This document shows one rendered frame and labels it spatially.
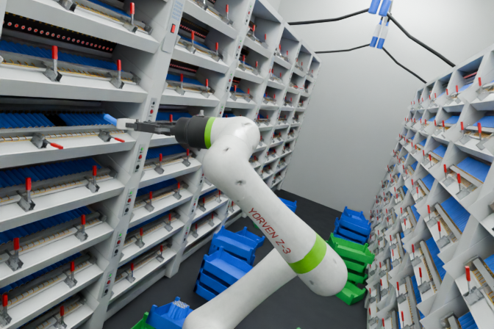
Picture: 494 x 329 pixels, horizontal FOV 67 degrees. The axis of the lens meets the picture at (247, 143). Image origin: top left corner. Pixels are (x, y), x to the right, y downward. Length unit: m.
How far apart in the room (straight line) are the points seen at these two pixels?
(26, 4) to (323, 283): 0.99
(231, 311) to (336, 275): 0.35
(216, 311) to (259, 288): 0.15
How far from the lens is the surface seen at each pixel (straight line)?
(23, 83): 1.06
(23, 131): 1.17
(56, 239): 1.46
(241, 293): 1.23
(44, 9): 1.07
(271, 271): 1.21
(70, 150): 1.25
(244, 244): 2.90
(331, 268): 1.05
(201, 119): 1.03
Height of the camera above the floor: 1.27
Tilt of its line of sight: 10 degrees down
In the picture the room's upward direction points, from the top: 17 degrees clockwise
